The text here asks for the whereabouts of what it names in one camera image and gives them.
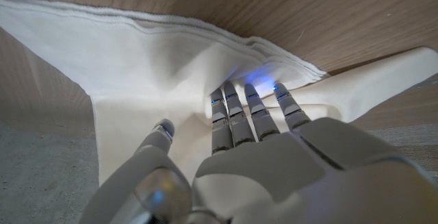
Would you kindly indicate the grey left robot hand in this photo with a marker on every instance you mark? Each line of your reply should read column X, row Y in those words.
column 273, row 176

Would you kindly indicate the cream cheesecloth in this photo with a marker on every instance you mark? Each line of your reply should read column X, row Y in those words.
column 137, row 66

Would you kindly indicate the tan striped backdrop cloth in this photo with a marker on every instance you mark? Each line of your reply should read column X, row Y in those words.
column 410, row 142

